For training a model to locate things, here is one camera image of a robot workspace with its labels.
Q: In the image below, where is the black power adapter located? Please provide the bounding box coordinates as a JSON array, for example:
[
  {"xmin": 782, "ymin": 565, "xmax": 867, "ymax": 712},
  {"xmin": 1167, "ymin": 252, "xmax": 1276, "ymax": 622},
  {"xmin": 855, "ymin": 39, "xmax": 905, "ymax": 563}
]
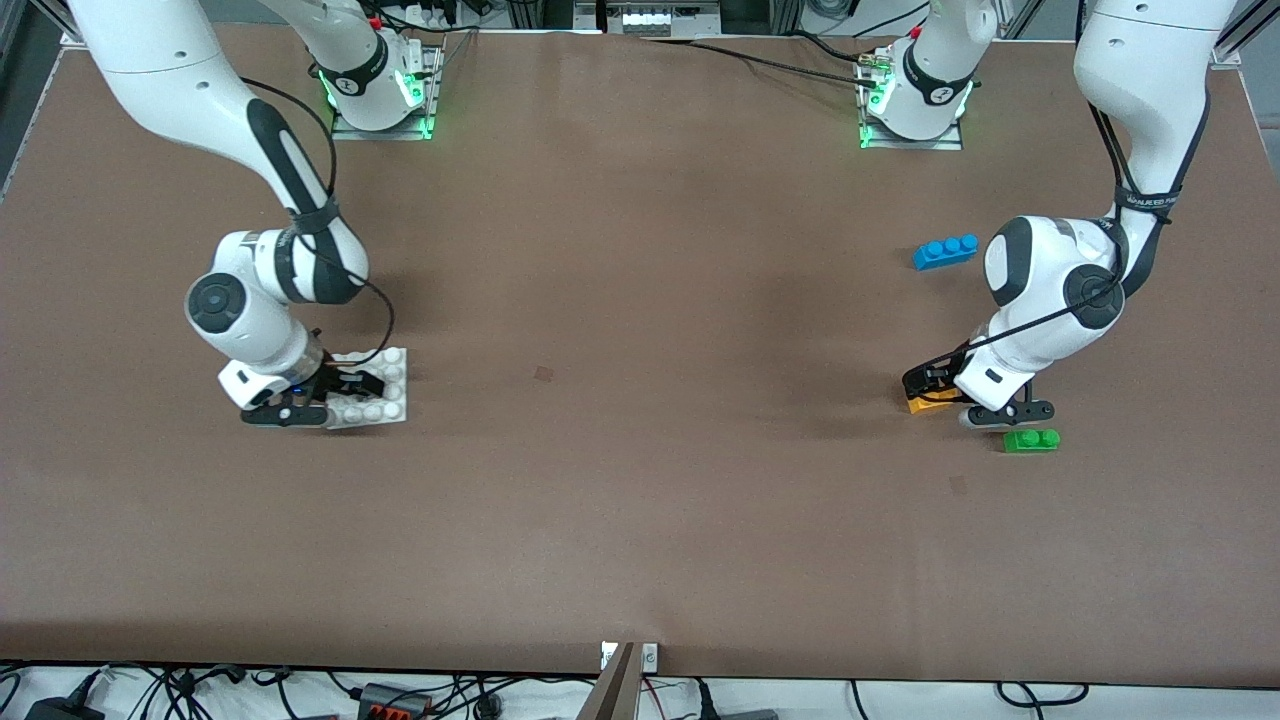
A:
[{"xmin": 24, "ymin": 694, "xmax": 107, "ymax": 720}]

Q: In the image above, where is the short black table cable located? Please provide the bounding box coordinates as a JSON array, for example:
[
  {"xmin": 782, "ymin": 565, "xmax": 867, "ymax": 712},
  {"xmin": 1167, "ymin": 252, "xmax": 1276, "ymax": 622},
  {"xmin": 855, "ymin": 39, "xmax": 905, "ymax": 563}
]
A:
[{"xmin": 790, "ymin": 32, "xmax": 881, "ymax": 65}]

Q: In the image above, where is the white studded base plate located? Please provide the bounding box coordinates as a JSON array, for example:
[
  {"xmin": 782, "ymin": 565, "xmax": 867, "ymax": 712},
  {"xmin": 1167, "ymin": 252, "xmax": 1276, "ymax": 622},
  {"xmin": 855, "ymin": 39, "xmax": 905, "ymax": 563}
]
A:
[{"xmin": 322, "ymin": 346, "xmax": 410, "ymax": 431}]

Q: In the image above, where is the blue toy block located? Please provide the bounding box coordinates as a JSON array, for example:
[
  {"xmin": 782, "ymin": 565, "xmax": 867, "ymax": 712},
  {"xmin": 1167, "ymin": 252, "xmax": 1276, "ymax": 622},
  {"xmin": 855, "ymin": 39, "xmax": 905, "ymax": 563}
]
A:
[{"xmin": 912, "ymin": 234, "xmax": 980, "ymax": 272}]

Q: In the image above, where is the wooden post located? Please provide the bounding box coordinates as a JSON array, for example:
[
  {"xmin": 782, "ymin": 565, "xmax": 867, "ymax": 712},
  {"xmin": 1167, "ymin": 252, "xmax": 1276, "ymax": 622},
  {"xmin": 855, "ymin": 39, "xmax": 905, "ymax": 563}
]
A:
[{"xmin": 578, "ymin": 642, "xmax": 641, "ymax": 720}]

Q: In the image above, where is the black orange power strip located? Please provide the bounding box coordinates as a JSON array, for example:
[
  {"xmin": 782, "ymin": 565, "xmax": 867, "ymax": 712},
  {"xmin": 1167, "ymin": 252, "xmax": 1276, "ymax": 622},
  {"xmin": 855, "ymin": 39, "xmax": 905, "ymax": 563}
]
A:
[{"xmin": 357, "ymin": 682, "xmax": 434, "ymax": 720}]

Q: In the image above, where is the long black table cable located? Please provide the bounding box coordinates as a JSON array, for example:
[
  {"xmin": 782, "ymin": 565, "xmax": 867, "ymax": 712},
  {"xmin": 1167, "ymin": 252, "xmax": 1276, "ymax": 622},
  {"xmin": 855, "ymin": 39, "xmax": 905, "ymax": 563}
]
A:
[{"xmin": 640, "ymin": 38, "xmax": 879, "ymax": 83}]

